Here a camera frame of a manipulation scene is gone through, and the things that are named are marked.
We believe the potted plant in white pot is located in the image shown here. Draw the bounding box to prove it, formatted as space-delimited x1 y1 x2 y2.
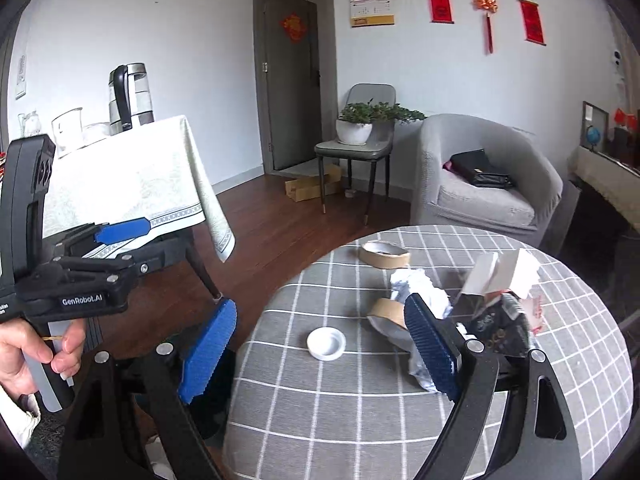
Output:
334 100 429 146

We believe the red door decoration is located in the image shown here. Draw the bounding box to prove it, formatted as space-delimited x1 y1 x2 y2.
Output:
280 13 307 44

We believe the clear glass cup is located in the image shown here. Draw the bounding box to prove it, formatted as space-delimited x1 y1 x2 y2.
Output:
82 122 111 144
18 111 42 139

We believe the flat cardboard box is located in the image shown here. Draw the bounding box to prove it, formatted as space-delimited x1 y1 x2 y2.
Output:
284 163 344 204

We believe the round table grey checked cloth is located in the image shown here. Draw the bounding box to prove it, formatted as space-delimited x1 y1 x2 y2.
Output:
222 224 634 480

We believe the desk with beige cloth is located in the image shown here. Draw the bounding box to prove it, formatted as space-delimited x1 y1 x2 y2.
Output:
567 144 640 207

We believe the dark printed snack packet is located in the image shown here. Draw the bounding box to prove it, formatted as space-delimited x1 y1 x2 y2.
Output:
452 292 531 361

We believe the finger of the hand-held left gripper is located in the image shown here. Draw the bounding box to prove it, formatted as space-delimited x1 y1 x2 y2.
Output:
60 217 152 259
50 245 167 291

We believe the wall calendar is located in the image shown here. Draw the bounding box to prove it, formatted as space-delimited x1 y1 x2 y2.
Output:
349 0 396 29

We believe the pink white packet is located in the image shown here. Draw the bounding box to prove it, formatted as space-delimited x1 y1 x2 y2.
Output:
519 294 547 337

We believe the white round lid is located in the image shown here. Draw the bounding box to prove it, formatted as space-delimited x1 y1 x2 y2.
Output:
306 326 347 361

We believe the framed picture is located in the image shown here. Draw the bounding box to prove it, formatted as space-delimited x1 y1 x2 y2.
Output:
581 100 610 154

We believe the black leather bag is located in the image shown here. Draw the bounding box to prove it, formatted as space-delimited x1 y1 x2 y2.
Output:
448 148 516 190

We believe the glass electric kettle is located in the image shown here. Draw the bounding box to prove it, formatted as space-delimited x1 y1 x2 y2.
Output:
109 62 156 136

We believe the person's left hand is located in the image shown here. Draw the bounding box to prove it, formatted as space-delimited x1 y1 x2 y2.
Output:
0 317 87 397

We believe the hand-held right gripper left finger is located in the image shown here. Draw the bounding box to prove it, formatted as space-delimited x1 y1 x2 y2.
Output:
57 299 238 480

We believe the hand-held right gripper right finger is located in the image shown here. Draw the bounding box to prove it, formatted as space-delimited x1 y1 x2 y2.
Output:
402 292 586 480

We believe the table with white tablecloth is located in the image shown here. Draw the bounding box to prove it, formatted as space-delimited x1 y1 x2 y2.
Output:
42 115 237 303

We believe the grey armchair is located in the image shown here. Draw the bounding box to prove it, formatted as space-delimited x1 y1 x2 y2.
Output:
409 113 564 257

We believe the brown tape roll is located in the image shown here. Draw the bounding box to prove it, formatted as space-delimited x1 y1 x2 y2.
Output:
358 240 412 271
366 298 409 331

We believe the grey dining chair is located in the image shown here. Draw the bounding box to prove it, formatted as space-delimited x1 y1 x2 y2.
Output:
314 83 398 226

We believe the red hanging scroll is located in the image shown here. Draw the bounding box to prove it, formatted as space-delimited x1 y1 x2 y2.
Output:
517 0 547 45
426 0 455 25

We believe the white paper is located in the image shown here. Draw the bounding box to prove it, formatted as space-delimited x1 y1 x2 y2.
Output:
369 267 456 394

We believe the white carton box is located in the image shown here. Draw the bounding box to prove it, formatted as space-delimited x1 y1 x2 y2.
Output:
459 248 541 311

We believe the glass measuring cup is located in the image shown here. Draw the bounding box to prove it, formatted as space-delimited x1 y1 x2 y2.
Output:
51 107 84 154

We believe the grey door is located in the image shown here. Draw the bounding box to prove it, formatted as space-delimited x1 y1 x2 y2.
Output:
252 0 339 176

